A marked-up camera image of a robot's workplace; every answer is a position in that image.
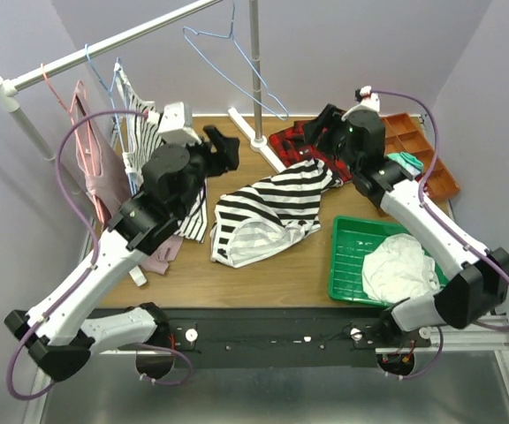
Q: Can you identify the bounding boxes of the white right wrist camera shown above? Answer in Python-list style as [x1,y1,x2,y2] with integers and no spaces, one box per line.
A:
[341,86,380,121]

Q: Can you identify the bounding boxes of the silver vertical rack pole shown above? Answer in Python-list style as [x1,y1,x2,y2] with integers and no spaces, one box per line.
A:
[248,0,266,142]

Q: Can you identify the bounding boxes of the white clothes rack rail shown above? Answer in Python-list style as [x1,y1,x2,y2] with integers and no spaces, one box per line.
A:
[0,0,218,96]

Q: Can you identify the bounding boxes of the pink tank top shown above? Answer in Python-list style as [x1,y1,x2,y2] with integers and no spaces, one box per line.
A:
[73,79,184,276]

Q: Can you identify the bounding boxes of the thin striped tank top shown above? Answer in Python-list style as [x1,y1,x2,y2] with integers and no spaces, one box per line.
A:
[114,60,208,243]

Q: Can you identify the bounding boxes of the mint green sock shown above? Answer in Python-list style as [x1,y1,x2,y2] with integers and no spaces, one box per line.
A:
[387,152,424,178]

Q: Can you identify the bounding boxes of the red black plaid shirt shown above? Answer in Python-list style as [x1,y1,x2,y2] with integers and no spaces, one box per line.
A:
[268,104,352,184]

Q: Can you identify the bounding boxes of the green plastic tray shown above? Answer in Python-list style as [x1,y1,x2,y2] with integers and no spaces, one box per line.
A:
[329,216,448,307]

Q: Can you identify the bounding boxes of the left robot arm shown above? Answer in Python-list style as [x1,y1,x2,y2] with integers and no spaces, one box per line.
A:
[4,125,239,382]

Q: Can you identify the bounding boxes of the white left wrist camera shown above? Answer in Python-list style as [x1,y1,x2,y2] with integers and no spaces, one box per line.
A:
[146,102,202,147]

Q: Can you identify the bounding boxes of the wide striped tank top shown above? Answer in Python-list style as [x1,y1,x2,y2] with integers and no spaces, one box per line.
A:
[210,159,343,269]

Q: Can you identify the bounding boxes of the light blue wire hanger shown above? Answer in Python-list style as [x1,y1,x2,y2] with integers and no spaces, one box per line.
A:
[182,1,290,121]

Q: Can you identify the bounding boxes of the white rack base foot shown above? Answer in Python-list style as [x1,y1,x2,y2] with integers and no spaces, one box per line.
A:
[227,108,285,172]

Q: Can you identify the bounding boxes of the white rack left post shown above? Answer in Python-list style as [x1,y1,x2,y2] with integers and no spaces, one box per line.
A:
[0,95,83,194]

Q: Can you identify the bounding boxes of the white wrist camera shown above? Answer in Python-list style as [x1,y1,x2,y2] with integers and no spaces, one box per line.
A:
[146,102,202,147]
[341,86,380,121]

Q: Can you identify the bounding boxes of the brown wooden compartment organizer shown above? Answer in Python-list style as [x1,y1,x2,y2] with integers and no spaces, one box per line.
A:
[381,113,460,202]

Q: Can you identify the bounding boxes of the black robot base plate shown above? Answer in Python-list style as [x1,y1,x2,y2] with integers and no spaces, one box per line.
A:
[162,307,431,368]

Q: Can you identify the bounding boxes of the white crumpled garment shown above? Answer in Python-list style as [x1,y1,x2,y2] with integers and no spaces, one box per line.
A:
[361,233,440,304]

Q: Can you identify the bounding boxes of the pink wire hanger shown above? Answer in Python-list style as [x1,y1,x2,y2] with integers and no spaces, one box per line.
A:
[40,63,104,223]

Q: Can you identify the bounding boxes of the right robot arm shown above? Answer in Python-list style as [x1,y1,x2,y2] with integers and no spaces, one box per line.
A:
[317,105,509,346]

